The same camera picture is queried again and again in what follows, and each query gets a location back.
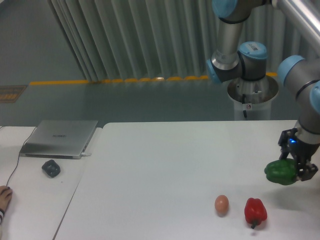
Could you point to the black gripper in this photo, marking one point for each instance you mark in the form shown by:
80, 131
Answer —
301, 152

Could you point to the green bell pepper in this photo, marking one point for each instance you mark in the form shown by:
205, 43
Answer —
282, 171

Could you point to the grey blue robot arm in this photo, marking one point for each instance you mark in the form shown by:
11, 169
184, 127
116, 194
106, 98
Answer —
244, 66

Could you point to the striped sleeve forearm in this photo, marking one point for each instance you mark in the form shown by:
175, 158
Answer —
2, 214

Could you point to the red bell pepper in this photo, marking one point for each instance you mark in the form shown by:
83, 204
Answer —
255, 212

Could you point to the person's hand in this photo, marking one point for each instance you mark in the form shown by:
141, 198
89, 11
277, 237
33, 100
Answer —
5, 197

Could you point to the brown egg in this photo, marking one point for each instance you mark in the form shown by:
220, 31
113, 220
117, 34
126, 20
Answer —
221, 204

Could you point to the white usb plug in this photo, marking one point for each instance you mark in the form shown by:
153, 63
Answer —
85, 154

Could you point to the silver closed laptop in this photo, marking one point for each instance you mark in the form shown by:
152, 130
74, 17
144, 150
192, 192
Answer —
59, 139

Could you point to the black small device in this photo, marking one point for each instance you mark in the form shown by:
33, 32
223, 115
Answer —
51, 168

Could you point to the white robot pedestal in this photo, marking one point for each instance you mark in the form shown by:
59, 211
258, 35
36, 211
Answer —
252, 100

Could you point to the silver aluminium frame bar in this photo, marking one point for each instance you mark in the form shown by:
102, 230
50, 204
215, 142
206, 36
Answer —
304, 16

